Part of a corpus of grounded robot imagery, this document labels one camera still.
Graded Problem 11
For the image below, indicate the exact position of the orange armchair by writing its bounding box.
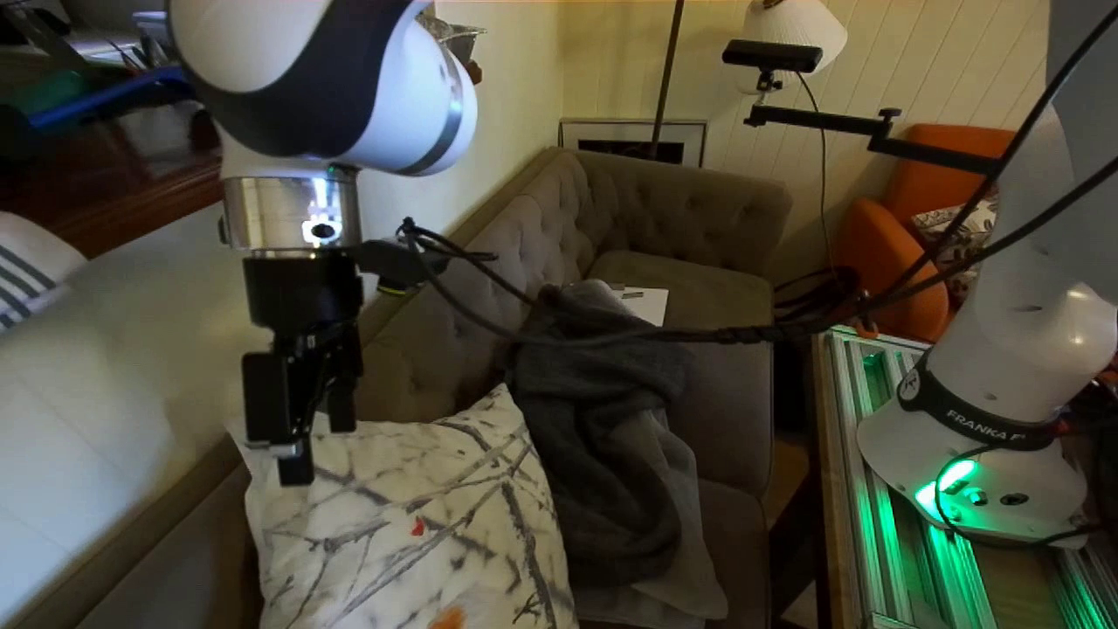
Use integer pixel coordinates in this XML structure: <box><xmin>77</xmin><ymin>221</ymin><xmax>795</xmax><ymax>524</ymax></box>
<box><xmin>831</xmin><ymin>119</ymin><xmax>1017</xmax><ymax>347</ymax></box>

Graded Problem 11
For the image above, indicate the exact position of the blue plastic ladle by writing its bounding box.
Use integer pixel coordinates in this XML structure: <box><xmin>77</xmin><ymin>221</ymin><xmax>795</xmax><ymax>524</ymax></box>
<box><xmin>20</xmin><ymin>62</ymin><xmax>194</xmax><ymax>133</ymax></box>

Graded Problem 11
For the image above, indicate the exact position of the black looped base cable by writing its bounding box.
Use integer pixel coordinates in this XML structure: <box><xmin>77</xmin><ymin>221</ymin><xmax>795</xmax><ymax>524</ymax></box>
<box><xmin>929</xmin><ymin>440</ymin><xmax>1105</xmax><ymax>552</ymax></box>

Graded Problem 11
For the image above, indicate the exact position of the white striped towel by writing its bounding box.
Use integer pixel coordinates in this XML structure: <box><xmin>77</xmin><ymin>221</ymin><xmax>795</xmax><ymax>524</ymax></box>
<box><xmin>0</xmin><ymin>208</ymin><xmax>89</xmax><ymax>336</ymax></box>

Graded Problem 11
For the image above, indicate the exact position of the brown wooden shelf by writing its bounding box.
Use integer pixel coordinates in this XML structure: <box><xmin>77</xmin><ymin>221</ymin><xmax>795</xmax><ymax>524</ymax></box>
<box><xmin>0</xmin><ymin>62</ymin><xmax>230</xmax><ymax>258</ymax></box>

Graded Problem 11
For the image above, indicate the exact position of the black stereo camera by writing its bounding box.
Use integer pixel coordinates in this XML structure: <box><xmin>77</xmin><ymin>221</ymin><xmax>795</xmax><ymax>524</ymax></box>
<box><xmin>719</xmin><ymin>34</ymin><xmax>823</xmax><ymax>78</ymax></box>

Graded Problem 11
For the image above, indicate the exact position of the framed picture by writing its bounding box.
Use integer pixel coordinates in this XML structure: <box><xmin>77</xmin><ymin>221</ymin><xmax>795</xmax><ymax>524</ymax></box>
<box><xmin>554</xmin><ymin>116</ymin><xmax>708</xmax><ymax>172</ymax></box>

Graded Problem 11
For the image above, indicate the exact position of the patterned armchair cushion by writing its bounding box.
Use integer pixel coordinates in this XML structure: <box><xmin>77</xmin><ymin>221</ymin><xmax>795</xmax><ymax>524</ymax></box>
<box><xmin>909</xmin><ymin>198</ymin><xmax>1003</xmax><ymax>306</ymax></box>

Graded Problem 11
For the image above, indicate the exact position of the dark thin lamp pole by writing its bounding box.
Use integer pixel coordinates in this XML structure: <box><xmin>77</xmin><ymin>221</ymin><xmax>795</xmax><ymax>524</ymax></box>
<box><xmin>646</xmin><ymin>0</ymin><xmax>691</xmax><ymax>150</ymax></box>

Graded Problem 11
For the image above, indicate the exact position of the white patterned pillow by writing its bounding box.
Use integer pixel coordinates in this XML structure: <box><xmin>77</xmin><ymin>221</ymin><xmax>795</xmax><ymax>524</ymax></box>
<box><xmin>224</xmin><ymin>381</ymin><xmax>582</xmax><ymax>629</ymax></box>

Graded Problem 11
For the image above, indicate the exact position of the dark gray blanket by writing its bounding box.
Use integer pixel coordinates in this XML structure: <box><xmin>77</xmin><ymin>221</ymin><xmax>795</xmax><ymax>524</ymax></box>
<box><xmin>503</xmin><ymin>284</ymin><xmax>730</xmax><ymax>624</ymax></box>

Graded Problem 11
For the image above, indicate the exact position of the gray tufted sofa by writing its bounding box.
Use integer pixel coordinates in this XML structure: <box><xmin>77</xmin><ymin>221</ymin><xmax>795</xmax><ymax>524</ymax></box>
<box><xmin>73</xmin><ymin>145</ymin><xmax>795</xmax><ymax>629</ymax></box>

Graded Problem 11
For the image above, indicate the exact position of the wooden table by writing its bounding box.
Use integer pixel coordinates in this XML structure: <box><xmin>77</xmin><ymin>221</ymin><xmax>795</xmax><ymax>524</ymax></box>
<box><xmin>807</xmin><ymin>320</ymin><xmax>869</xmax><ymax>629</ymax></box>

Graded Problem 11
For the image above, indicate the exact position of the white lamp shade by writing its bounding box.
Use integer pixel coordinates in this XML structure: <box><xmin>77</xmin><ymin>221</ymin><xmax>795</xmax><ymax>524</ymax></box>
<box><xmin>739</xmin><ymin>0</ymin><xmax>853</xmax><ymax>78</ymax></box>

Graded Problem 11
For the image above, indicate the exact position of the black cable bundle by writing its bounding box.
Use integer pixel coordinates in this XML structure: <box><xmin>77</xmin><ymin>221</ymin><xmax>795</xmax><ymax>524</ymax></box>
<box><xmin>770</xmin><ymin>262</ymin><xmax>876</xmax><ymax>341</ymax></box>

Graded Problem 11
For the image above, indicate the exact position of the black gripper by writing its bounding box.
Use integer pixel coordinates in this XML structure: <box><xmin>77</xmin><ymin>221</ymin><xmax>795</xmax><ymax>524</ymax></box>
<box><xmin>239</xmin><ymin>246</ymin><xmax>366</xmax><ymax>488</ymax></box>

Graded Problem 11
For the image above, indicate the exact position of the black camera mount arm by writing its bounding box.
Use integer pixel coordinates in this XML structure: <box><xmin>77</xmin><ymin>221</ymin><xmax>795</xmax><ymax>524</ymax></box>
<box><xmin>745</xmin><ymin>66</ymin><xmax>1007</xmax><ymax>179</ymax></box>

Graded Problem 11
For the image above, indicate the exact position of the white paper sheet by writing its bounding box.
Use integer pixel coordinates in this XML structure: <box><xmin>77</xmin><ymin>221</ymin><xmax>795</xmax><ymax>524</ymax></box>
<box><xmin>581</xmin><ymin>276</ymin><xmax>673</xmax><ymax>333</ymax></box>

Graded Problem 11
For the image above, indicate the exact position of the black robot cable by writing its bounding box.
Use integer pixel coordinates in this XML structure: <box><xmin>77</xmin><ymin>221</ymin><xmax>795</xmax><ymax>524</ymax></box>
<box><xmin>395</xmin><ymin>2</ymin><xmax>1118</xmax><ymax>353</ymax></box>

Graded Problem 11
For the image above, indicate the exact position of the aluminum robot base frame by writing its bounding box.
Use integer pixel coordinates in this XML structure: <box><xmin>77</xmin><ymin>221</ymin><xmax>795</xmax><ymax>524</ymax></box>
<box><xmin>810</xmin><ymin>320</ymin><xmax>1118</xmax><ymax>629</ymax></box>

